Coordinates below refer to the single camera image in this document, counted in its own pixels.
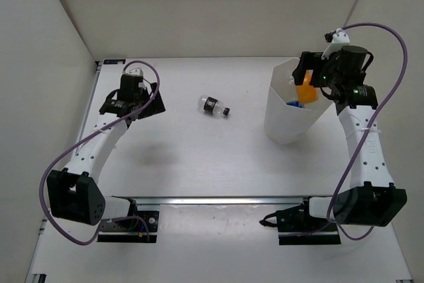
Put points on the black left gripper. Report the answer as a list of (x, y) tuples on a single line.
[(156, 107)]

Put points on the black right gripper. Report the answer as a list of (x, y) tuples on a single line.
[(313, 61)]

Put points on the orange juice bottle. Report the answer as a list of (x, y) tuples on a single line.
[(306, 93)]

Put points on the clear bottle blue label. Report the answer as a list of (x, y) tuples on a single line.
[(295, 103)]

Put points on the clear bottle black label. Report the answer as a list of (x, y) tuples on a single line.
[(213, 107)]

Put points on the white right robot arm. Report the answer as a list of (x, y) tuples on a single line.
[(372, 199)]

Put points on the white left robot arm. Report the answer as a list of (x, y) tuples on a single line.
[(73, 191)]

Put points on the white plastic bin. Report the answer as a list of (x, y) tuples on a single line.
[(285, 124)]

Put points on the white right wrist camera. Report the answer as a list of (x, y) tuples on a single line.
[(336, 40)]

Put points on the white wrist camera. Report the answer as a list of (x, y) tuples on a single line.
[(336, 40), (134, 72)]

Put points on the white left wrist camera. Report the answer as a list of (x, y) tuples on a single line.
[(134, 72)]

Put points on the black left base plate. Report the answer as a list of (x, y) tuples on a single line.
[(132, 230)]

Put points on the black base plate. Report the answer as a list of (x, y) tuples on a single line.
[(132, 230), (297, 228)]

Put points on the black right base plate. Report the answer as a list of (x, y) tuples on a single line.
[(297, 228)]

